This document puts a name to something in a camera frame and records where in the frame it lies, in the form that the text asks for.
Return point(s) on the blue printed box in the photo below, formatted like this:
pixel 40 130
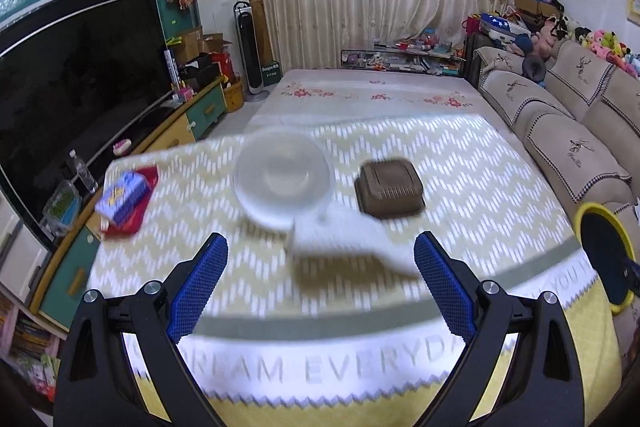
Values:
pixel 122 194

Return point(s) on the yellow bucket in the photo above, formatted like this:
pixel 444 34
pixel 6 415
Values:
pixel 232 94

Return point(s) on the clear water bottle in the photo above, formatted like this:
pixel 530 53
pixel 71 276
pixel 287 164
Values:
pixel 85 172

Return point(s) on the clear glass bowl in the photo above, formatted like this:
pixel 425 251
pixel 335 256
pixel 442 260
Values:
pixel 282 177

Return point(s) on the clear plastic tray with greens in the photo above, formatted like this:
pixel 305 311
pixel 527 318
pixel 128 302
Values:
pixel 62 207

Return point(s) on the blue star print bag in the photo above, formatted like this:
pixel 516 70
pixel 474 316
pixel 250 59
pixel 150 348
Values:
pixel 495 24

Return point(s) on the wall picture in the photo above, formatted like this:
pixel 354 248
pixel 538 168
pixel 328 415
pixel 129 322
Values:
pixel 634 2

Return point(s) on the green yellow television cabinet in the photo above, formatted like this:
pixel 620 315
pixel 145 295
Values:
pixel 200 112

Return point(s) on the red flat box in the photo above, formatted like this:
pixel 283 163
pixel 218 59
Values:
pixel 131 227

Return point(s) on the low glass shelf with clutter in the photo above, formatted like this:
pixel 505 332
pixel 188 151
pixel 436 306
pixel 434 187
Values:
pixel 400 57

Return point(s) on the beige sofa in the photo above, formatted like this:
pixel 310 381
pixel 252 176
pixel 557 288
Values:
pixel 560 127

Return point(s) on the open cardboard boxes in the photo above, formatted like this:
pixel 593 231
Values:
pixel 197 42

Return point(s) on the yellow rimmed dark trash bin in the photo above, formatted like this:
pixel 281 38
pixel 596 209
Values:
pixel 600 247

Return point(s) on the grey neck pillow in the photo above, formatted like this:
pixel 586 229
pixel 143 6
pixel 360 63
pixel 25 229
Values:
pixel 534 67

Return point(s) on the white tissue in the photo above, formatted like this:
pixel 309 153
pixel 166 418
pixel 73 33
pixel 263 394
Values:
pixel 340 237

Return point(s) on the bookshelf with books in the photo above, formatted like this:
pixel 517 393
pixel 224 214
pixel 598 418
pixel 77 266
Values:
pixel 30 347

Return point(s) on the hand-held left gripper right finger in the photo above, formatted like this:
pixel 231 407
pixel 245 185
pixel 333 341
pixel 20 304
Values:
pixel 445 287

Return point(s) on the grey tower fan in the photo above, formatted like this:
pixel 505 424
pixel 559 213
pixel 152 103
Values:
pixel 250 47

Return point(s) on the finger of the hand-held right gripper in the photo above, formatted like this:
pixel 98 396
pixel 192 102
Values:
pixel 634 274

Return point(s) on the pile of plush toys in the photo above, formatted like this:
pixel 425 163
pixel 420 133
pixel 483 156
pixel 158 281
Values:
pixel 600 42

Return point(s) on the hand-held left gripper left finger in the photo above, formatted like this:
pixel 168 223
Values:
pixel 200 287

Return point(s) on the small green box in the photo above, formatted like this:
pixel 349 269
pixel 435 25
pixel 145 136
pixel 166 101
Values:
pixel 270 74

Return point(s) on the small pink item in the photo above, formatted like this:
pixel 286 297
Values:
pixel 122 147

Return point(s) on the floral print bed mat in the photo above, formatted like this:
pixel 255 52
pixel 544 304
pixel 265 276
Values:
pixel 375 92

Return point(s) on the brown plastic lidded container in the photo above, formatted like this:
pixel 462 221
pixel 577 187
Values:
pixel 390 192

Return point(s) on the black television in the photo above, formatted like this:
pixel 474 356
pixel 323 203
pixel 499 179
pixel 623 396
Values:
pixel 75 97

